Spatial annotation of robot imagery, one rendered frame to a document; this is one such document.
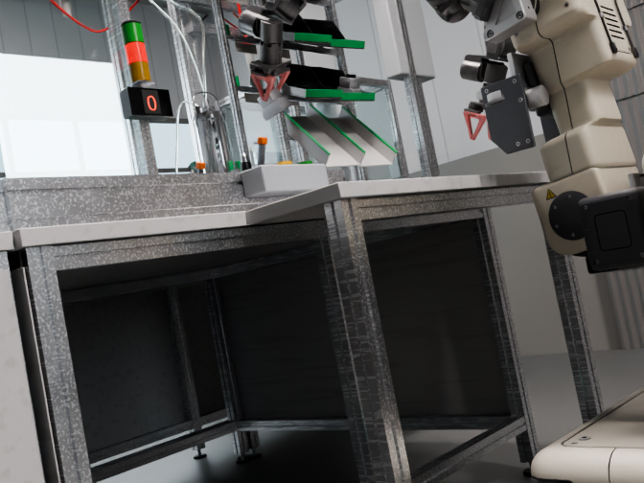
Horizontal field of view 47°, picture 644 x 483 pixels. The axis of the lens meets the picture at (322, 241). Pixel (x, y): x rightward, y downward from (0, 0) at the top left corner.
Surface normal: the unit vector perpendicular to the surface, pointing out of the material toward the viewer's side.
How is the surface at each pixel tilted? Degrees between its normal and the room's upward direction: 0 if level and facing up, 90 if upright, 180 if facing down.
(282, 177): 90
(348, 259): 90
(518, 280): 90
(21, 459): 90
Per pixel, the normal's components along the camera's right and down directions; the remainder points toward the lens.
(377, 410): -0.69, 0.09
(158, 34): 0.70, -0.17
